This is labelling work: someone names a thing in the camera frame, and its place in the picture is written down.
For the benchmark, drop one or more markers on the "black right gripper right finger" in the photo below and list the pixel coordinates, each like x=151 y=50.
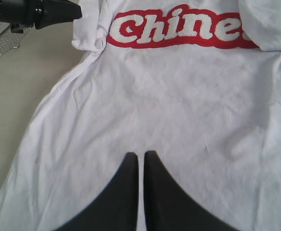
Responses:
x=168 y=207

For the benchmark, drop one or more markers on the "white shirt with red print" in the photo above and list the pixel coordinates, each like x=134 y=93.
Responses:
x=199 y=81

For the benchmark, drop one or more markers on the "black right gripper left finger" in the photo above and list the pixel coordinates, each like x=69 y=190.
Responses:
x=116 y=207

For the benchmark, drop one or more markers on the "metal wire mesh basket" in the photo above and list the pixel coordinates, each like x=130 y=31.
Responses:
x=9 y=40

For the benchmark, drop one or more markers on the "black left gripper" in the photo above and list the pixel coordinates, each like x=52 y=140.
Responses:
x=41 y=13

